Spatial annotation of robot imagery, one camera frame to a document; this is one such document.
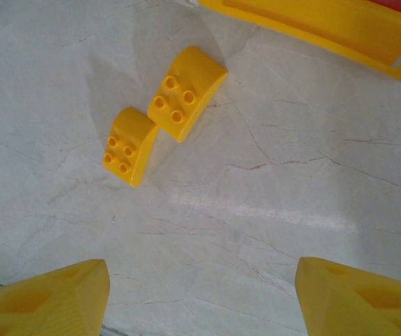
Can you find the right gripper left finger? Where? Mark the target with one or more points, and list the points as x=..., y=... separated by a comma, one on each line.
x=39, y=308

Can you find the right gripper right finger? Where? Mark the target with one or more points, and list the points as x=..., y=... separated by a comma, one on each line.
x=361, y=308

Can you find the yellow curved lego brick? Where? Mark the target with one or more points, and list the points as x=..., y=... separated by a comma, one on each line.
x=186, y=91
x=130, y=147

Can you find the yellow plastic bin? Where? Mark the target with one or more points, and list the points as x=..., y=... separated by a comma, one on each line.
x=326, y=28

